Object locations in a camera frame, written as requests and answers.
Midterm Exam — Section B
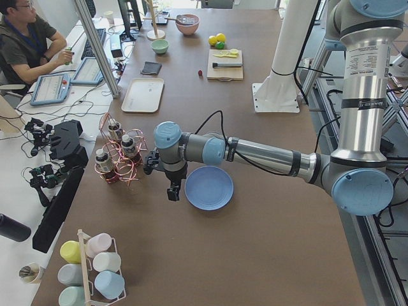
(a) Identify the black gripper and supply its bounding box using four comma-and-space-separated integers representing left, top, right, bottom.
163, 161, 188, 201

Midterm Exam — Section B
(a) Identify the blue plate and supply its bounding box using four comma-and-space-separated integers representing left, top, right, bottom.
185, 166, 234, 211

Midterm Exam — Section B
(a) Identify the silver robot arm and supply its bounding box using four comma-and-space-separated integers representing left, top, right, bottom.
154, 1, 407, 215

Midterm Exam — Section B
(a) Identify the dark drink bottle middle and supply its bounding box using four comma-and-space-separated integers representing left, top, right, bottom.
121, 134, 140, 163

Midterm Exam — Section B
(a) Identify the dark drink bottle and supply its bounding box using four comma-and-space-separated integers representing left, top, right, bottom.
95, 149, 115, 182
108, 118, 124, 142
121, 134, 140, 163

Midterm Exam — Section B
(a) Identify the dark drink bottle front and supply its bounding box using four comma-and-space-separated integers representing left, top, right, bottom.
95, 149, 115, 182

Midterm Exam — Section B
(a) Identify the dark drink bottle back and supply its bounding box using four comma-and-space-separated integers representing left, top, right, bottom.
108, 118, 124, 142

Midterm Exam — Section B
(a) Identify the pink cup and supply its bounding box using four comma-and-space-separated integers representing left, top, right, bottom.
85, 233, 112, 258

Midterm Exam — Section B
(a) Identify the white cup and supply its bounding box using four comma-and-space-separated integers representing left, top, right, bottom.
92, 252, 122, 273

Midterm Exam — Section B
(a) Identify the wooden cup rack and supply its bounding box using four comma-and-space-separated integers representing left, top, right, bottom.
77, 229, 127, 306

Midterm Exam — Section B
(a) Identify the cream plastic tray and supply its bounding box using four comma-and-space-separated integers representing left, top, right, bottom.
121, 78, 164, 113

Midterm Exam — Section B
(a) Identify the blue cup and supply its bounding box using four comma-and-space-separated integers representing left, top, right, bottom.
94, 270, 125, 300

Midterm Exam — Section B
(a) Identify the yellow cup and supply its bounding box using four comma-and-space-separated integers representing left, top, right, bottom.
60, 240, 81, 264

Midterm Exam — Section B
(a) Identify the grey folded cloth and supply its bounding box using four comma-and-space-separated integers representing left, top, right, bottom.
140, 61, 162, 75

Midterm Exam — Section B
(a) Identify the grey cup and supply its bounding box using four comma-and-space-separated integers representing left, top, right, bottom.
57, 263, 83, 286

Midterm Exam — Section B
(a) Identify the steel muddler black tip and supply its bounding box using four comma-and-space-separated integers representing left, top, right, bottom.
212, 62, 243, 69

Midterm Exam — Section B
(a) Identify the wooden cutting board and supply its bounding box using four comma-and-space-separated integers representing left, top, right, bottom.
207, 49, 244, 81

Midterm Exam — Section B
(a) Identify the pale green cup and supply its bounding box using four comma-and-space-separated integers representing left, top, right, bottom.
58, 286, 85, 306

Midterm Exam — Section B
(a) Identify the blue teach pendant far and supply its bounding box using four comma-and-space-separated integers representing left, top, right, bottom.
71, 57, 103, 86

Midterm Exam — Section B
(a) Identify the blue teach pendant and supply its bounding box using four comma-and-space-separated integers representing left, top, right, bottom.
30, 73, 71, 106
71, 57, 103, 86

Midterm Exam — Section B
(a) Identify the green bowl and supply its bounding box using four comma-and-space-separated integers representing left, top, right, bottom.
151, 39, 170, 55

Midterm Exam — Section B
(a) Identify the yellow plastic knife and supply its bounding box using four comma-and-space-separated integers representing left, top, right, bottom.
213, 52, 238, 58

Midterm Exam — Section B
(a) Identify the green lime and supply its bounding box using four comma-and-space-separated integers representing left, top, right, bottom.
215, 41, 225, 50

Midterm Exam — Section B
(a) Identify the yellow lemon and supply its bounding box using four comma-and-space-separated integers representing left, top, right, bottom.
208, 36, 217, 46
215, 33, 226, 43

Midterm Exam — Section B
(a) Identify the wooden cup tree stand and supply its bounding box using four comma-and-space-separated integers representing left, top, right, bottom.
144, 0, 166, 41

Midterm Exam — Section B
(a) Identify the blue teach pendant near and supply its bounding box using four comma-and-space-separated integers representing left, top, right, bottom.
30, 73, 71, 106

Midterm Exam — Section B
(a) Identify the black keyboard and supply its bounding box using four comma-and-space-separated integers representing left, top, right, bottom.
80, 27, 107, 61

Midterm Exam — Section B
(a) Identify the black thermos bottle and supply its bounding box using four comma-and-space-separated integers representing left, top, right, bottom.
0, 214, 31, 242

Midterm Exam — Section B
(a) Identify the pink bowl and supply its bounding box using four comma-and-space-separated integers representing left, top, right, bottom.
175, 13, 200, 36

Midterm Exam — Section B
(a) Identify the clear ice cubes pile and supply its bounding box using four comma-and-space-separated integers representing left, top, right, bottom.
176, 15, 196, 26

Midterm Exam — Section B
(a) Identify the metal ice scoop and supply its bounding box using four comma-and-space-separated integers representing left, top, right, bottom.
166, 15, 194, 25

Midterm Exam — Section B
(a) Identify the seated person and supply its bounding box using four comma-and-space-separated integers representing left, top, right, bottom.
1, 1, 74, 95

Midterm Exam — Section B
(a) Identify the copper wire bottle rack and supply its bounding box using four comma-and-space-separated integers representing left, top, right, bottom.
94, 113, 148, 185

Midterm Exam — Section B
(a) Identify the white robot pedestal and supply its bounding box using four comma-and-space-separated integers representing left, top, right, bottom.
252, 0, 320, 113

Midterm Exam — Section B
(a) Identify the aluminium frame post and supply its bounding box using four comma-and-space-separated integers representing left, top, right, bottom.
73, 0, 120, 98

